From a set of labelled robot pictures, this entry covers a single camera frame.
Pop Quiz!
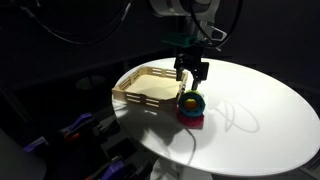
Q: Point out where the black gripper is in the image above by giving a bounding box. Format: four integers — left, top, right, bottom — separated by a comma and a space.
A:
174, 46, 209, 91

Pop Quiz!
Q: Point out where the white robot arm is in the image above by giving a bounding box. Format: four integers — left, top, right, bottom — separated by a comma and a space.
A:
149, 0, 228, 90

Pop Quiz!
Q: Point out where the wooden slatted tray box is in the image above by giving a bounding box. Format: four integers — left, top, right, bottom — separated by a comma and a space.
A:
112, 66, 188, 111

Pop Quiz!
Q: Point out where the white round table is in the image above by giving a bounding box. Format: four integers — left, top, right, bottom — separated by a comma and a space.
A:
112, 59, 320, 177

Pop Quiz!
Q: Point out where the purple clamp lower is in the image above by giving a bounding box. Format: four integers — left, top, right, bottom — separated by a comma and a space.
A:
85, 160, 131, 180

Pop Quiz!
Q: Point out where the purple orange clamp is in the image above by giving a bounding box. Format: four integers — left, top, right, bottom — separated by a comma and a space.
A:
54, 112, 98, 143

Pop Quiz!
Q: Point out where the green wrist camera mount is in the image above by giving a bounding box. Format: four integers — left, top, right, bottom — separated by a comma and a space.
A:
161, 33, 196, 48

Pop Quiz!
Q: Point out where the orange toy ring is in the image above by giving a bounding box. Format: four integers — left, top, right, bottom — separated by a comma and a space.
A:
185, 99, 198, 109

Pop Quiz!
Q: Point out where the blue toy ring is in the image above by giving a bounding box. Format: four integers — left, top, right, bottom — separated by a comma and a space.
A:
177, 92, 207, 118

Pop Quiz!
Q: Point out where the red toy ring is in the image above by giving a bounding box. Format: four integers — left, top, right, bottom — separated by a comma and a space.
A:
175, 111, 206, 129

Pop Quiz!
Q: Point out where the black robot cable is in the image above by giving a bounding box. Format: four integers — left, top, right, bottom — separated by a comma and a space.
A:
188, 0, 244, 48

